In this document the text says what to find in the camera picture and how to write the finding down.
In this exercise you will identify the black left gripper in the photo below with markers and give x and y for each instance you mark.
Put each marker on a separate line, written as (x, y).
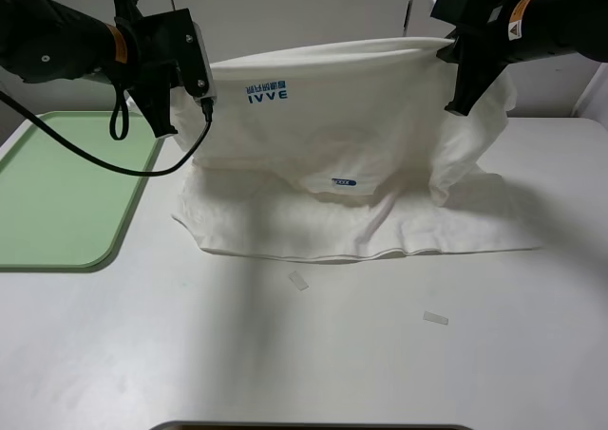
(147, 85)

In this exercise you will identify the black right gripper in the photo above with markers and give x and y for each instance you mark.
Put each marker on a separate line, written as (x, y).
(487, 42)

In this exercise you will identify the white short sleeve t-shirt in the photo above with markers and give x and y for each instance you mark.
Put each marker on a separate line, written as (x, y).
(344, 152)

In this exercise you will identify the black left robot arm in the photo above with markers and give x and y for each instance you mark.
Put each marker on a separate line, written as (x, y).
(43, 41)

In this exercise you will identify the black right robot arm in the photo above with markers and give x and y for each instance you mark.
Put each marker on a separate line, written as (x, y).
(539, 29)

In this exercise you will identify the green plastic tray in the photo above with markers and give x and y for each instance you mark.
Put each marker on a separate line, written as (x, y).
(60, 212)

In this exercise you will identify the clear tape strip centre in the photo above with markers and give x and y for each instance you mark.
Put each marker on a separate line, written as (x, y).
(299, 282)

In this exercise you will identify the clear tape strip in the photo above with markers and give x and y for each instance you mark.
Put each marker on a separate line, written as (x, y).
(435, 318)
(299, 282)

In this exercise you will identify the clear tape strip right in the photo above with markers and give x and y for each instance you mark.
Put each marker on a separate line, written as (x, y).
(435, 318)

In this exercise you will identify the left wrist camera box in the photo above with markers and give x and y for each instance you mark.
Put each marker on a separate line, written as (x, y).
(187, 55)

